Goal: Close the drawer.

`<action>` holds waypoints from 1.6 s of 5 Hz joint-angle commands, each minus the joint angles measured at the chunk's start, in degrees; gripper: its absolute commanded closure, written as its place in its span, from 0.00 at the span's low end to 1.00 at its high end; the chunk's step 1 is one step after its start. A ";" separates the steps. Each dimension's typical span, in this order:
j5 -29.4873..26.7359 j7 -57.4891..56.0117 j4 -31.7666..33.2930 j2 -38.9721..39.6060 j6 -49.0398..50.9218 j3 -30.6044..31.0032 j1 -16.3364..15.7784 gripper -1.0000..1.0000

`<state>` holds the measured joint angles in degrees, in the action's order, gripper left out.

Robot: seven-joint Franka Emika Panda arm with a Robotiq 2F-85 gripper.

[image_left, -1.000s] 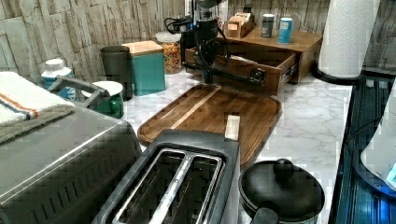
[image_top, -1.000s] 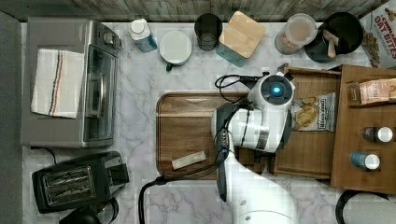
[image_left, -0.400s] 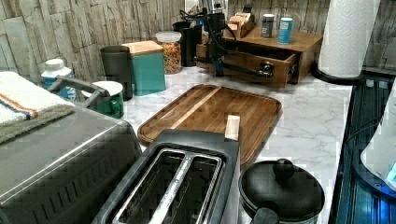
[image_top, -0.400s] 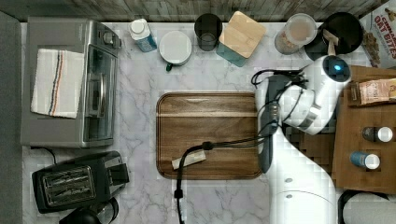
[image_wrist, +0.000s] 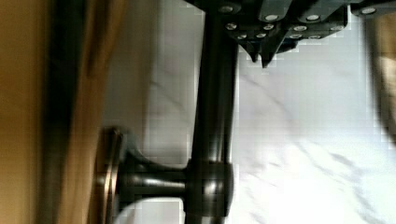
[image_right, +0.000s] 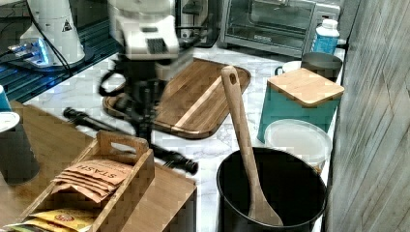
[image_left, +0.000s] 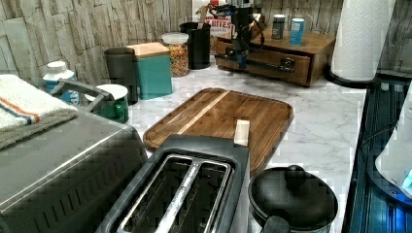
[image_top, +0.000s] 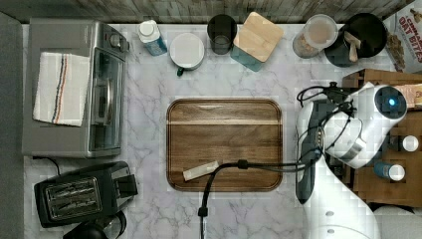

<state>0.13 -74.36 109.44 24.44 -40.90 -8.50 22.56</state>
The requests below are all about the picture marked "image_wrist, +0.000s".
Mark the black drawer handle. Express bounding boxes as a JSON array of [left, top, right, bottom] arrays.
[[89, 14, 238, 224]]

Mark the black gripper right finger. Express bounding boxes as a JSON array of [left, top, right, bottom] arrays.
[[350, 0, 396, 19]]

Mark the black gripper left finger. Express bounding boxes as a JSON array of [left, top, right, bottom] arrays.
[[186, 0, 348, 66]]

